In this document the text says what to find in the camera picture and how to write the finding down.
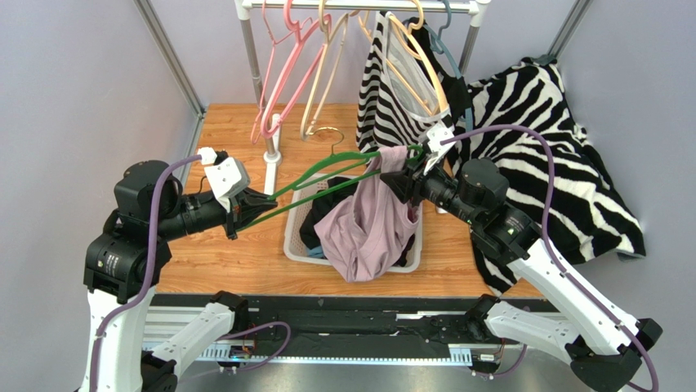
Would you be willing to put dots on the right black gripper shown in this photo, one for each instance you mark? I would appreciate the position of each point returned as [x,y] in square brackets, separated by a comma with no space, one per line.
[413,183]

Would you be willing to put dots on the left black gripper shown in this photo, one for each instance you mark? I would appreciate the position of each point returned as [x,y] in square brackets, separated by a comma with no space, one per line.
[245,207]

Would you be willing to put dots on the black garment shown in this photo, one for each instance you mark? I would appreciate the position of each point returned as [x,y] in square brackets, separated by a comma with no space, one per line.
[321,206]

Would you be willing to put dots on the mauve tank top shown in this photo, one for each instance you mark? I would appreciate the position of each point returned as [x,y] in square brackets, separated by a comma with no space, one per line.
[366,234]

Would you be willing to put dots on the thick pink plastic hanger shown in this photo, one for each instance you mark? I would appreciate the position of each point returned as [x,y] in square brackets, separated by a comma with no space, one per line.
[294,98]

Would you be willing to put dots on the beige wooden hanger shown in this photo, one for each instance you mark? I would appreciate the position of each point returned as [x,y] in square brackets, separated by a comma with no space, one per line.
[334,38]

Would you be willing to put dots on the thin pink wire hanger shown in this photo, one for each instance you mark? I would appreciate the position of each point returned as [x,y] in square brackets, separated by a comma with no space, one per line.
[299,31]

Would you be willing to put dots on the blue tank top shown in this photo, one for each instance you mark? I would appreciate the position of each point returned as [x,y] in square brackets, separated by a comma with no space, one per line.
[315,253]

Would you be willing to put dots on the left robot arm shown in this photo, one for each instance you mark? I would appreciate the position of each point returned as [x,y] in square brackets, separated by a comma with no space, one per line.
[123,267]

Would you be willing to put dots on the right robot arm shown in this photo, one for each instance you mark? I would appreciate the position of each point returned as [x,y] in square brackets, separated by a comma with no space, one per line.
[603,345]

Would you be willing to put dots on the black tank top on right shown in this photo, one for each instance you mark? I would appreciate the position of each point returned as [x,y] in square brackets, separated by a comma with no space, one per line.
[418,77]

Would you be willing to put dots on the grey-blue hanger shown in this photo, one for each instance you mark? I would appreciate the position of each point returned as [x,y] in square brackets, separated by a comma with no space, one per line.
[454,85]

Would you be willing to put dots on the cream hanger with striped top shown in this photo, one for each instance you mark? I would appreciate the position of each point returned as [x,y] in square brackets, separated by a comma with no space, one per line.
[400,96]

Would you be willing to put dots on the white plastic laundry basket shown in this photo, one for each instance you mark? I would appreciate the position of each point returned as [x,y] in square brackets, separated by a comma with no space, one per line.
[294,250]

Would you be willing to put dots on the metal clothes rack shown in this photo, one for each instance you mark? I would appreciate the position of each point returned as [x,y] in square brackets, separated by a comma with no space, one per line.
[303,9]

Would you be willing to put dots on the zebra print blanket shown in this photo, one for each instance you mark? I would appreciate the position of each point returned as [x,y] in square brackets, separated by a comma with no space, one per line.
[555,175]

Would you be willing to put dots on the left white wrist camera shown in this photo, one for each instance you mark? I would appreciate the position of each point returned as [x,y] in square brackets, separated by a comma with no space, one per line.
[227,179]

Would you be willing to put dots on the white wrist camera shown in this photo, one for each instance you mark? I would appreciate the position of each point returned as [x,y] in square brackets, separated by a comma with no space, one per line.
[435,145]
[227,179]

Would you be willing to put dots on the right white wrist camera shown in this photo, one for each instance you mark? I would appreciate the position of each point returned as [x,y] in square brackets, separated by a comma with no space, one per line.
[435,145]

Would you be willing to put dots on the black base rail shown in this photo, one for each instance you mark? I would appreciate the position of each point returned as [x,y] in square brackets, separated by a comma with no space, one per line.
[361,329]

